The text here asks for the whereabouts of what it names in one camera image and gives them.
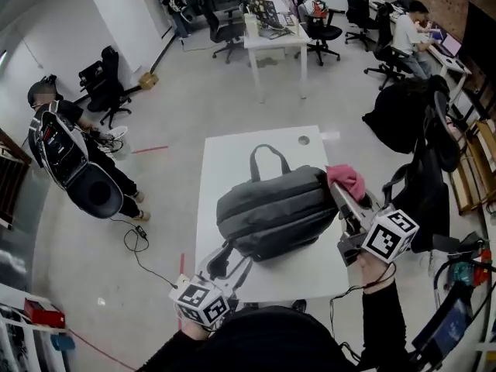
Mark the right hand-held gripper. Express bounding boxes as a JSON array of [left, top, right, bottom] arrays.
[[330, 181, 420, 267]]

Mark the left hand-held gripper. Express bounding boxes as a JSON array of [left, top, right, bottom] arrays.
[[169, 244, 254, 332]]

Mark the pink cloth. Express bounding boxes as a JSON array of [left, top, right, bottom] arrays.
[[325, 164, 367, 204]]

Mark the gray backpack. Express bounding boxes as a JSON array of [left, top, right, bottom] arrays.
[[215, 143, 343, 264]]

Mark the person's right forearm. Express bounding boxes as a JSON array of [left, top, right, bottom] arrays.
[[354, 252, 408, 366]]

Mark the person's left forearm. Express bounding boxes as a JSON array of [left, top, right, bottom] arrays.
[[134, 318, 219, 372]]

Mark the black office chair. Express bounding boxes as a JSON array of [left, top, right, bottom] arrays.
[[363, 1, 415, 91], [381, 88, 463, 254], [77, 45, 133, 130], [343, 0, 380, 53], [202, 0, 248, 65], [293, 0, 346, 68]]

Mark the person's black-clothed torso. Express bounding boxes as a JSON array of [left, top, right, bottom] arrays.
[[185, 304, 367, 372]]

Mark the black jacket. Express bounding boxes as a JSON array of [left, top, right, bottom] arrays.
[[361, 74, 451, 156]]

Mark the white table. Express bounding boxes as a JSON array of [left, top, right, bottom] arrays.
[[193, 125, 353, 305]]

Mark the wooden rack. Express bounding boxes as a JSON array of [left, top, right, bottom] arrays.
[[450, 117, 496, 217]]

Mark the teal vacuum cleaner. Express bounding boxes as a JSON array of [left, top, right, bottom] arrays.
[[432, 229, 496, 310]]

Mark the black monitor screen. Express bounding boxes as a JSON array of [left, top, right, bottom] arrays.
[[410, 282, 475, 363]]

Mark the black equipment pack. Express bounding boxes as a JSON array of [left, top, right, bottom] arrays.
[[28, 110, 126, 220]]

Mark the long white desk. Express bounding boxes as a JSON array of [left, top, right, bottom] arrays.
[[367, 0, 474, 93]]

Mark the clear plastic bucket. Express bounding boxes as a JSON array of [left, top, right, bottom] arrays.
[[100, 125, 132, 160]]

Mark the open laptop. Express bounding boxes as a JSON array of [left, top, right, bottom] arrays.
[[436, 31, 464, 59]]

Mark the blue cup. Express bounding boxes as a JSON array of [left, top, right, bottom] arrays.
[[49, 332, 78, 352]]

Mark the white cluttered desk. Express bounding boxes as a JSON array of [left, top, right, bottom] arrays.
[[242, 10, 312, 105]]

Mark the red box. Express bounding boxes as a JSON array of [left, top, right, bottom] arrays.
[[22, 296, 67, 329]]

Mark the small cardboard box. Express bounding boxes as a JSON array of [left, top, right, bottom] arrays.
[[137, 71, 160, 91]]

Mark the white metal storage rack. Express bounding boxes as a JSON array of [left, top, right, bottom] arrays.
[[0, 283, 73, 372]]

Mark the dark wooden slatted panel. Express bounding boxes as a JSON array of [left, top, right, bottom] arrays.
[[0, 127, 33, 231]]

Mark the black power adapter cable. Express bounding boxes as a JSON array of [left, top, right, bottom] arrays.
[[109, 215, 180, 291]]

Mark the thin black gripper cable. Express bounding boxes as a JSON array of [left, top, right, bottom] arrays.
[[328, 262, 397, 363]]

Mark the large black wall screen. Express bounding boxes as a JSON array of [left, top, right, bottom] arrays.
[[462, 0, 496, 83]]

